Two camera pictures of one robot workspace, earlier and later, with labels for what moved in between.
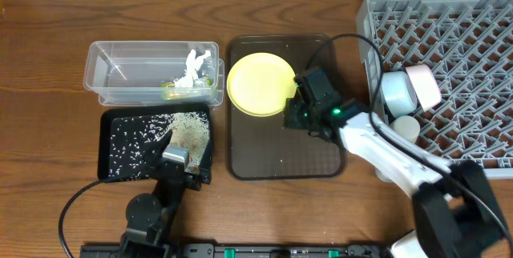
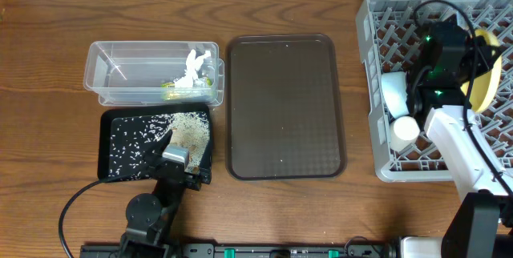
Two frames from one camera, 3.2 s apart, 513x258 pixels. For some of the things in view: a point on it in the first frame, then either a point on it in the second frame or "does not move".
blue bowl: [399, 93] does not move
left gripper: [176, 171] does not move
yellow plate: [258, 84] -> [485, 91]
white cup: [405, 126] does not move
